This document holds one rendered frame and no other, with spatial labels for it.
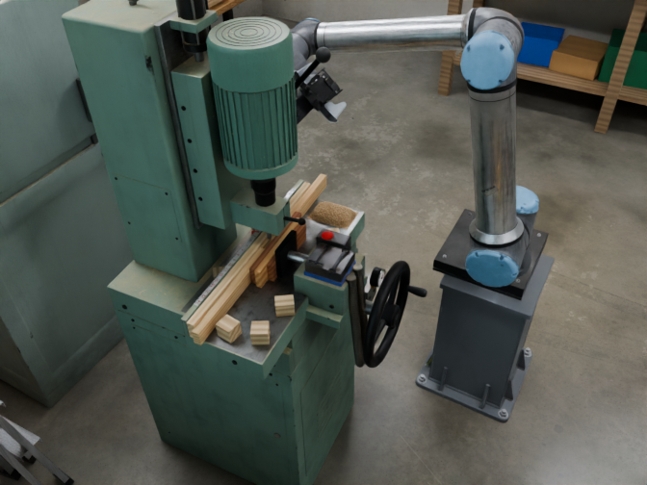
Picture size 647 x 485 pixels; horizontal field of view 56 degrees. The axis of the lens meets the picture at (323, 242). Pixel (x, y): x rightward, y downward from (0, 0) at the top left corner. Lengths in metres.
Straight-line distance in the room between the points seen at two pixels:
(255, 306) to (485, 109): 0.73
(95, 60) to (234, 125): 0.34
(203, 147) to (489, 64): 0.68
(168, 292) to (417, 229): 1.69
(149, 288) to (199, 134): 0.52
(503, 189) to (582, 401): 1.15
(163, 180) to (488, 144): 0.81
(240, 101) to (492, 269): 0.89
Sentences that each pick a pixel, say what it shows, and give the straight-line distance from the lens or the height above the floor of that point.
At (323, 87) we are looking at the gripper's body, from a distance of 1.56.
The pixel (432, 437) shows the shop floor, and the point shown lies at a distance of 2.36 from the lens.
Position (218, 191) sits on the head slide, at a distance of 1.51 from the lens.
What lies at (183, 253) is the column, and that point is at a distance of 1.68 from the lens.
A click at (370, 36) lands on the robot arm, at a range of 1.74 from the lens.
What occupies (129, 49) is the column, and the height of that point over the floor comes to 1.47.
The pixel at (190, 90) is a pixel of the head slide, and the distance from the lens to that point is 1.39.
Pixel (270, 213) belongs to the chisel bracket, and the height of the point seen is 1.07.
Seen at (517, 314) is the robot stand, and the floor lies 0.54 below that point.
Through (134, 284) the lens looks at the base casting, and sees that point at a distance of 1.79.
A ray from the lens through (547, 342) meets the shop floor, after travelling 2.74.
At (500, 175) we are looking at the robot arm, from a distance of 1.65.
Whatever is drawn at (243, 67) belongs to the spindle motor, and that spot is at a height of 1.47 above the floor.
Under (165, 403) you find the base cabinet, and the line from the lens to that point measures 2.14.
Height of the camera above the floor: 2.01
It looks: 41 degrees down
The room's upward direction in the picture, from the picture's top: 1 degrees counter-clockwise
